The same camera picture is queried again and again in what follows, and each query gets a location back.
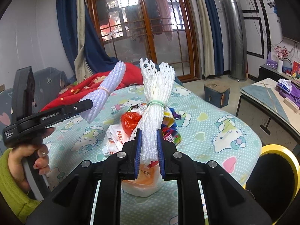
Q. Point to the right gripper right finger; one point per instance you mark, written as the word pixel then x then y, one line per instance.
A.
pixel 175 165

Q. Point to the lilac foam net sleeve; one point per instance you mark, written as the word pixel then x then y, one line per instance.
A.
pixel 100 95

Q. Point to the wooden glass door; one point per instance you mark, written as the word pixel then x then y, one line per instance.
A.
pixel 160 30

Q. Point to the red plastic wrapper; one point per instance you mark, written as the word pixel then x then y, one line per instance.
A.
pixel 129 121

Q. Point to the black tv cabinet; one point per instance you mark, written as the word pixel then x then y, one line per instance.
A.
pixel 269 72

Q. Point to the purple bag on table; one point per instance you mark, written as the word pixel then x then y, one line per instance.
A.
pixel 287 89

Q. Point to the coffee table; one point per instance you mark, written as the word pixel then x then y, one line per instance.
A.
pixel 263 109

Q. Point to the blue small stool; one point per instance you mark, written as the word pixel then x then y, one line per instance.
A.
pixel 217 93

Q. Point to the red blanket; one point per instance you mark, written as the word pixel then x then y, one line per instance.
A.
pixel 73 93

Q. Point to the green left sleeve forearm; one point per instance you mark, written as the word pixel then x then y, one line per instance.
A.
pixel 18 202

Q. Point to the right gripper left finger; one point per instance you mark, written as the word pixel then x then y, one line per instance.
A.
pixel 123 165

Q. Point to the black television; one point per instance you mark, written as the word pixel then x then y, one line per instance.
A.
pixel 288 20

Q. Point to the yellow rimmed trash bin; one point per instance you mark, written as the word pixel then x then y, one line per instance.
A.
pixel 274 184

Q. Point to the hello kitty bed sheet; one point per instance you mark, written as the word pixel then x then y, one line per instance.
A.
pixel 207 133

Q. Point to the left hand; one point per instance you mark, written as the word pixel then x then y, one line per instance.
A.
pixel 36 153

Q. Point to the white power strip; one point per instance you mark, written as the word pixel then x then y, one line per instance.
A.
pixel 291 105

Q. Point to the silver tower air conditioner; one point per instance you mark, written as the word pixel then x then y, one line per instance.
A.
pixel 237 39

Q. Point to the white foam net sleeve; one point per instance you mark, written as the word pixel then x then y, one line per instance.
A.
pixel 158 84

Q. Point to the blue curtain left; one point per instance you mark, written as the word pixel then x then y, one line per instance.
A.
pixel 94 54

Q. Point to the blue beige curtain right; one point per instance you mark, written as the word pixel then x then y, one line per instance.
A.
pixel 213 64

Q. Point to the white vase red flowers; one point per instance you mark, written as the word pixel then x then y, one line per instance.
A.
pixel 281 53

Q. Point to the colourful candy wrapper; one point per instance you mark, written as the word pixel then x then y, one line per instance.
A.
pixel 169 126

